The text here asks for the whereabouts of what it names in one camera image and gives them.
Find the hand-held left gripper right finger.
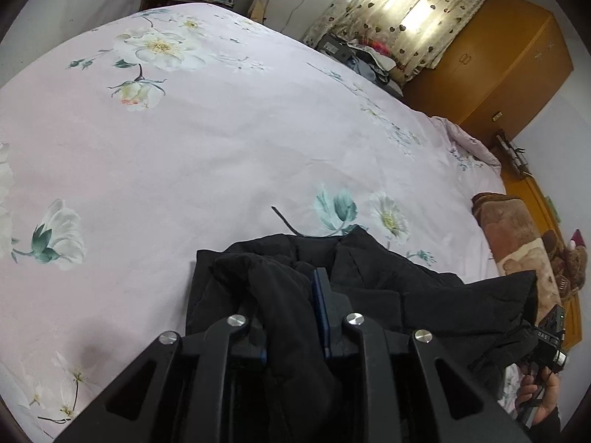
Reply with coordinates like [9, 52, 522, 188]
[311, 268, 533, 443]

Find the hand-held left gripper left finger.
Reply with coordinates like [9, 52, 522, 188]
[53, 314, 269, 443]

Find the black puffer jacket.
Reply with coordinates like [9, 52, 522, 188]
[185, 225, 542, 443]

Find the person's right forearm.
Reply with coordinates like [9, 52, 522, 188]
[526, 405, 562, 443]

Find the pile of clothes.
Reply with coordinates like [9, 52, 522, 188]
[318, 32, 408, 99]

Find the person's right hand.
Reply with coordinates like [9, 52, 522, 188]
[516, 367, 560, 426]

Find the brown teddy bear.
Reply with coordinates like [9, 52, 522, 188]
[541, 230, 591, 297]

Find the brown bear print pillow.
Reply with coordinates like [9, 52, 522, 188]
[471, 192, 583, 303]

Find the bed with pink floral sheet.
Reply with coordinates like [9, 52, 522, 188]
[0, 2, 509, 441]

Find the wooden wardrobe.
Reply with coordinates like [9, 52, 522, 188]
[401, 0, 576, 149]

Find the heart print curtain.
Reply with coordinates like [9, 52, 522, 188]
[302, 0, 493, 85]

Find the white cabinet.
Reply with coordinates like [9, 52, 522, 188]
[249, 0, 345, 41]

